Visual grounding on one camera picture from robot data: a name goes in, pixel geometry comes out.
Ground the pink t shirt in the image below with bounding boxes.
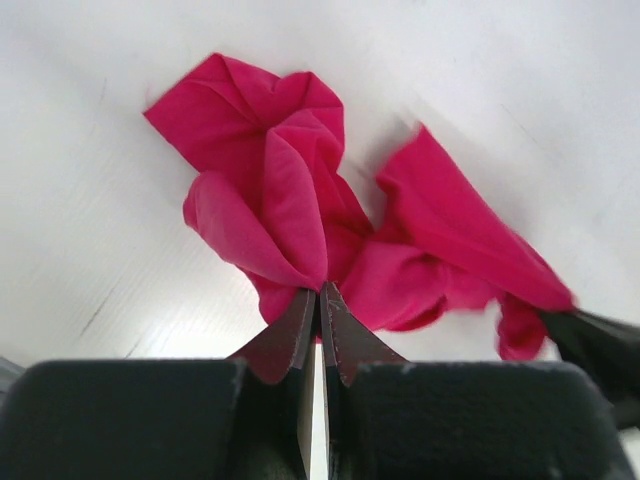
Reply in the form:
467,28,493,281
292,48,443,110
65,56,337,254
145,54,575,360

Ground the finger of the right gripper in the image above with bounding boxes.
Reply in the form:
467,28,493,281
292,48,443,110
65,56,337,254
542,309,639,430

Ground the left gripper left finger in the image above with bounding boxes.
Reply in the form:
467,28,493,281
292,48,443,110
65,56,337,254
229,289,316,385

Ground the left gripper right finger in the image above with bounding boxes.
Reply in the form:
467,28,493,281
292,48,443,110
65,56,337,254
319,283,407,387

